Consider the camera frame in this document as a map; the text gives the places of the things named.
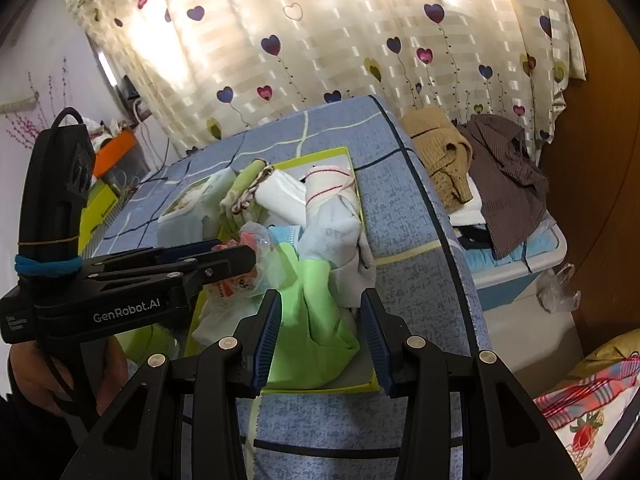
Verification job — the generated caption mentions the green towel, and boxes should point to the green towel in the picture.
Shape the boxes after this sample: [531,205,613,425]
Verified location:
[220,159,273,226]

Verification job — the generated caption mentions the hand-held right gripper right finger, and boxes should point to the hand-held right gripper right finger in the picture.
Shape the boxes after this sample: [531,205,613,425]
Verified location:
[360,289,583,480]

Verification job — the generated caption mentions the purple flower branches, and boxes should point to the purple flower branches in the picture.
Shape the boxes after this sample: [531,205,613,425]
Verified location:
[5,60,71,151]

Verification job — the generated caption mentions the blue face mask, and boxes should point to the blue face mask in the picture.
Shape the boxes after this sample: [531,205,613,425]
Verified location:
[267,225,306,248]

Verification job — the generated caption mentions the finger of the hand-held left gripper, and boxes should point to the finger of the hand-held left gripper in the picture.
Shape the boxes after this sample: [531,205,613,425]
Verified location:
[120,239,224,262]
[80,243,258,312]

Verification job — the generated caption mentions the heart print curtain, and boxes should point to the heart print curtain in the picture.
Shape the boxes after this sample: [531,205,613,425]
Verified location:
[60,0,588,161]

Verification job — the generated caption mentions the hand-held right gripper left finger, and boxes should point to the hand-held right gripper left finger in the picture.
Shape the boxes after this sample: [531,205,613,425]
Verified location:
[60,289,283,480]

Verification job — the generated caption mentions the light blue wet wipes pack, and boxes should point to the light blue wet wipes pack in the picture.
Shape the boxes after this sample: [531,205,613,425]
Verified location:
[157,167,236,246]

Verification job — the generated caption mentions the white towel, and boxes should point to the white towel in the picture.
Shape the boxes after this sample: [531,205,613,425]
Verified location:
[255,170,308,226]

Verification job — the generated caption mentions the white box with green edges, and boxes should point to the white box with green edges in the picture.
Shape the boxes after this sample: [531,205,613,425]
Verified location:
[187,146,383,395]

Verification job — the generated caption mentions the light blue storage box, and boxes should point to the light blue storage box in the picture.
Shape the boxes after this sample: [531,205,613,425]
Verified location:
[452,210,568,291]

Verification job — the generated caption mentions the brown striped shirt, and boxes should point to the brown striped shirt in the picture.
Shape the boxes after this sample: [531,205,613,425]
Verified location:
[460,114,550,261]

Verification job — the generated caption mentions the tan knit sweater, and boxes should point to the tan knit sweater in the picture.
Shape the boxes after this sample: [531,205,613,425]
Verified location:
[402,108,475,211]

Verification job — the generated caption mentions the person's left hand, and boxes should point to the person's left hand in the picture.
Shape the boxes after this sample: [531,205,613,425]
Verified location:
[7,339,129,418]

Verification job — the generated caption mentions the clear plastic packet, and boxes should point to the clear plastic packet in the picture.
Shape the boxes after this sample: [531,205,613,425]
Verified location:
[202,222,276,301]

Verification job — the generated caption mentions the beige bandage roll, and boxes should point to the beige bandage roll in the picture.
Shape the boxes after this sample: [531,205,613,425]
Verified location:
[303,164,357,211]

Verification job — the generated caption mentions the lime green cardboard box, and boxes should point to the lime green cardboard box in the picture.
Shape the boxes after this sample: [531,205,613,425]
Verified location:
[77,177,121,241]

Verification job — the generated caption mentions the grey sock pair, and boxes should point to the grey sock pair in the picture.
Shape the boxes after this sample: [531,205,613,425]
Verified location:
[298,195,377,308]

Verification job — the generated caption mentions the wooden wardrobe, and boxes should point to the wooden wardrobe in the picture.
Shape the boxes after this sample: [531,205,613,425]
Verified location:
[537,0,640,361]

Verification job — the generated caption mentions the light grey cloth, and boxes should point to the light grey cloth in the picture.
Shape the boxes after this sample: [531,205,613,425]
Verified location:
[192,290,261,346]

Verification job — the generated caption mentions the green cloth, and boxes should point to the green cloth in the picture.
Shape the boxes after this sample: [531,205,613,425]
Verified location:
[267,241,362,390]

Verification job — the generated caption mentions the clear plastic bag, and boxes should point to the clear plastic bag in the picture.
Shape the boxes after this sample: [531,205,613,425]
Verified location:
[537,264,583,313]

